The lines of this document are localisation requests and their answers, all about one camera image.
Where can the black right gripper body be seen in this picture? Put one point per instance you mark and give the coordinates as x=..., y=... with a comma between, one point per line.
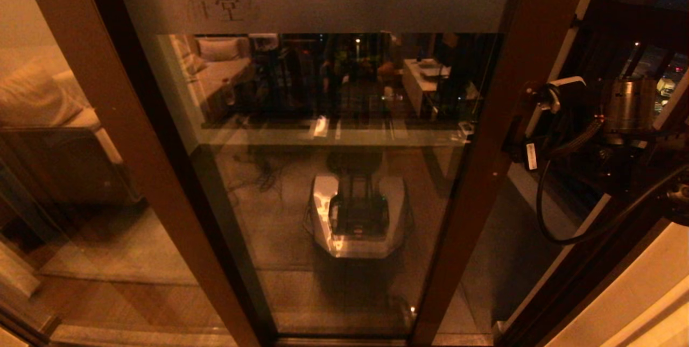
x=543, y=153

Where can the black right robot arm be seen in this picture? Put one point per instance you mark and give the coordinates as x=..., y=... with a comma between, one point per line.
x=630, y=137

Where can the dark brown door jamb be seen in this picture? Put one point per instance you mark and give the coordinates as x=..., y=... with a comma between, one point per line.
x=592, y=261

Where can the front-load washing machine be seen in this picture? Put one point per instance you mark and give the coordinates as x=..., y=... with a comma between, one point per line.
x=70, y=175

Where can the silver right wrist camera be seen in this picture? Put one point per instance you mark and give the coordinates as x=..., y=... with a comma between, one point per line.
x=565, y=89

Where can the fixed glass door brown frame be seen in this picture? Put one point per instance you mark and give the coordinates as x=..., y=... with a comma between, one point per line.
x=124, y=121

